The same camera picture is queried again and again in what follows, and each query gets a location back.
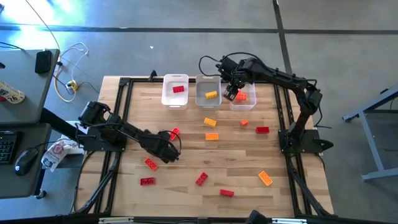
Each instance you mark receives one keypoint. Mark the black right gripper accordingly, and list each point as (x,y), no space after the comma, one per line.
(233,73)

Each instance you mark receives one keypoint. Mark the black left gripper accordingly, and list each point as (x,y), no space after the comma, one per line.
(163,147)

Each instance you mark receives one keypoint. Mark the yellow toy block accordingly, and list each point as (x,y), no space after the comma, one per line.
(211,95)
(210,122)

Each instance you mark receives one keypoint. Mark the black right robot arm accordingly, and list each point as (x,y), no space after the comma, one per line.
(280,77)

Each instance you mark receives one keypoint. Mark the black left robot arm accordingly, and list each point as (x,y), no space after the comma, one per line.
(124,130)

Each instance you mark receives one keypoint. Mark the small red toy block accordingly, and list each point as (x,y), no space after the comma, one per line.
(175,133)

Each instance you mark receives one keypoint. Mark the clear plastic bin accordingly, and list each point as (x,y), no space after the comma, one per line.
(248,104)

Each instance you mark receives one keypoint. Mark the light grey plastic bin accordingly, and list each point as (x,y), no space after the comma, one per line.
(208,104)

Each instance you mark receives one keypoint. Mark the small orange toy block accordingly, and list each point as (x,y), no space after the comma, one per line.
(244,122)

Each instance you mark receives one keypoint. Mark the white plastic bin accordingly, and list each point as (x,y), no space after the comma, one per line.
(175,101)

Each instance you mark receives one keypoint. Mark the orange-yellow toy block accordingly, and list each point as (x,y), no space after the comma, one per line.
(265,178)
(211,136)

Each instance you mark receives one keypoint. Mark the white bag with red print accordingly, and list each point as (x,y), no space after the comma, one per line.
(56,155)

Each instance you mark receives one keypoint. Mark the yellow plug adapter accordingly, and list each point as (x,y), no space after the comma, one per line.
(72,85)

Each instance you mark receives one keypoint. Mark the black computer mouse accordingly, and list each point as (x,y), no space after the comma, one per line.
(26,161)

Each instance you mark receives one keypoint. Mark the dark desk with keyboard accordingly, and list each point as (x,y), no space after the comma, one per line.
(21,186)

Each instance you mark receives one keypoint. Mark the black power brick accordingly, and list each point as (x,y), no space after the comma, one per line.
(43,61)

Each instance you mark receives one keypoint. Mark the black keyboard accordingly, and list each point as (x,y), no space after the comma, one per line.
(7,147)

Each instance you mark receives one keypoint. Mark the white printed paper package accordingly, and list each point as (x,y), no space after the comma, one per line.
(11,93)

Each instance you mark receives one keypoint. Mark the dark grey desk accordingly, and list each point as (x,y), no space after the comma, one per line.
(21,68)

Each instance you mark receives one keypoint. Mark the black aluminium table frame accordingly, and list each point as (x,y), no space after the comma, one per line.
(146,81)

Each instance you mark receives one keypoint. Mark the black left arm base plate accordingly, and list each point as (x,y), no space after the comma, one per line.
(93,144)

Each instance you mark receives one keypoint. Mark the black frame clamp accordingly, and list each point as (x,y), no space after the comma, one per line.
(153,75)

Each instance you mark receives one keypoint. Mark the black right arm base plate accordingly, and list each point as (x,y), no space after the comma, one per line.
(311,143)

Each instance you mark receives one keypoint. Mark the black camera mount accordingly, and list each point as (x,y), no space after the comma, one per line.
(257,217)

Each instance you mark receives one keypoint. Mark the grey metal table frame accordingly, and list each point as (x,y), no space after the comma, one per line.
(370,137)

